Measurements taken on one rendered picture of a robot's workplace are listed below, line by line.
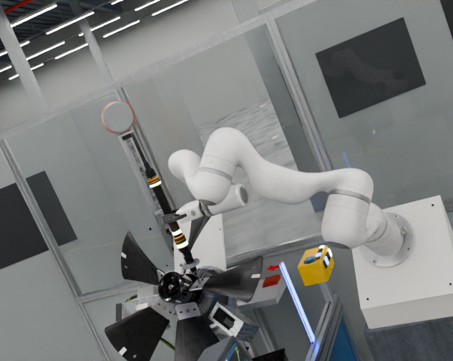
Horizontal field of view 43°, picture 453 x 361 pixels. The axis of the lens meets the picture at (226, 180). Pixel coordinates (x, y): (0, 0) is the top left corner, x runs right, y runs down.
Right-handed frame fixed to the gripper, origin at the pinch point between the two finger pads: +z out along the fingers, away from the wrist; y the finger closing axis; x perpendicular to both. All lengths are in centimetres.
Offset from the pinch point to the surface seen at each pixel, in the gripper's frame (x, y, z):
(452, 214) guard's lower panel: -53, 70, -89
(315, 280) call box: -47, 21, -37
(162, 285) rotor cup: -24.4, -3.9, 13.6
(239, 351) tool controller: -25, -60, -40
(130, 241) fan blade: -8.0, 10.7, 29.4
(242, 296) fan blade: -33.2, -10.4, -20.7
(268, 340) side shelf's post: -87, 53, 10
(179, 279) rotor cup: -23.7, -4.2, 5.1
